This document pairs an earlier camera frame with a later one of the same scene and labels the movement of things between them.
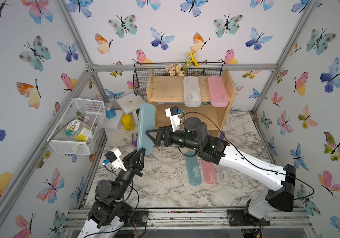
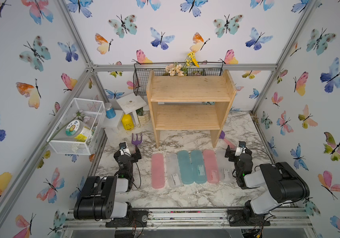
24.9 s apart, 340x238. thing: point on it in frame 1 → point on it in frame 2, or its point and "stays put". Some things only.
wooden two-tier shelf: x=164 y=91 stays put
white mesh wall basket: x=81 y=130 stays put
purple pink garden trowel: x=222 y=136 stays put
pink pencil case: x=218 y=93 → x=158 y=171
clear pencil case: x=225 y=173 stays put
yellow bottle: x=128 y=122 stays put
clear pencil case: x=192 y=97 → x=174 y=176
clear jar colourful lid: x=76 y=127 stays put
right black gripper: x=164 y=133 → x=232 y=154
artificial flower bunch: x=176 y=69 stays put
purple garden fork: x=134 y=142 stays put
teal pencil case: x=146 y=122 → x=186 y=168
